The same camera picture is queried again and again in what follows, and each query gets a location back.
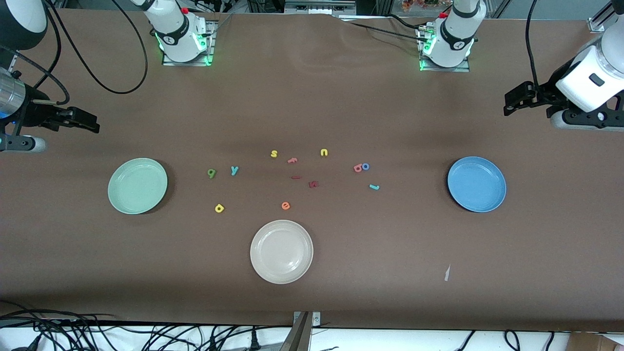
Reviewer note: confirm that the metal corner bracket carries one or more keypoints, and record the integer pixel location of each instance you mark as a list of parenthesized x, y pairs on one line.
[(316, 319)]

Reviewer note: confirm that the beige plate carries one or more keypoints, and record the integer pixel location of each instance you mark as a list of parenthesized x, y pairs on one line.
[(282, 251)]

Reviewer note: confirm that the blue plate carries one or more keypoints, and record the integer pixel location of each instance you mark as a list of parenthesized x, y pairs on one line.
[(477, 184)]

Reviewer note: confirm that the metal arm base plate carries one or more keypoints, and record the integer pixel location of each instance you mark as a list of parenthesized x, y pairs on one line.
[(209, 41), (446, 69)]

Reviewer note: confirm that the metal frame device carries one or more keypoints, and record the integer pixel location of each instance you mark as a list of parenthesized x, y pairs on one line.
[(319, 7)]

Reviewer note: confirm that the yellow foam letter a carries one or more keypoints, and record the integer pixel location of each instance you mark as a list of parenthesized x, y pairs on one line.
[(219, 209)]

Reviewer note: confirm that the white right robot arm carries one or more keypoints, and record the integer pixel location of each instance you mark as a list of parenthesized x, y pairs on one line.
[(175, 34)]

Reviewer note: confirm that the aluminium frame profile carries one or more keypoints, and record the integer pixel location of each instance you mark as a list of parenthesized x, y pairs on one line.
[(595, 24)]

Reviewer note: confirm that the cardboard box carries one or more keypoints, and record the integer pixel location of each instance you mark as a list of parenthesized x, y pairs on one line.
[(590, 343)]

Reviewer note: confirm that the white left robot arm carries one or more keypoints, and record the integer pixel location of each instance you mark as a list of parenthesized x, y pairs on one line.
[(456, 39)]

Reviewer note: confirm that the orange decorative object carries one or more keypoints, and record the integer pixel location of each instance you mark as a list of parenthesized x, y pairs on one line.
[(424, 4)]

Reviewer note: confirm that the white paper scrap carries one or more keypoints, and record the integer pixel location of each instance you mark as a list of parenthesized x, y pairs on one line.
[(447, 274)]

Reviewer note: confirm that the green plate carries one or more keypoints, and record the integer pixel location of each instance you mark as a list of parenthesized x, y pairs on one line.
[(137, 185)]

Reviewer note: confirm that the green foam letter g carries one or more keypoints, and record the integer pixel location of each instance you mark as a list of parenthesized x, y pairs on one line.
[(211, 173)]

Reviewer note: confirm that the teal foam letter y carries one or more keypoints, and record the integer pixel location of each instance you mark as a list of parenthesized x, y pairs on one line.
[(234, 170)]

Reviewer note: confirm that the black power plug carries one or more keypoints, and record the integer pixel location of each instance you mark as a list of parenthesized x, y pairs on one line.
[(254, 340)]

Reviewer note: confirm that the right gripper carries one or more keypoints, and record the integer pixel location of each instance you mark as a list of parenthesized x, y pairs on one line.
[(35, 115)]

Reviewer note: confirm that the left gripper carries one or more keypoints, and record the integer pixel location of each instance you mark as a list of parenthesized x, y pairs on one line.
[(547, 93)]

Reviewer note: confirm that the grey metal post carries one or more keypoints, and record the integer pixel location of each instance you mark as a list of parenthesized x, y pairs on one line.
[(298, 339)]

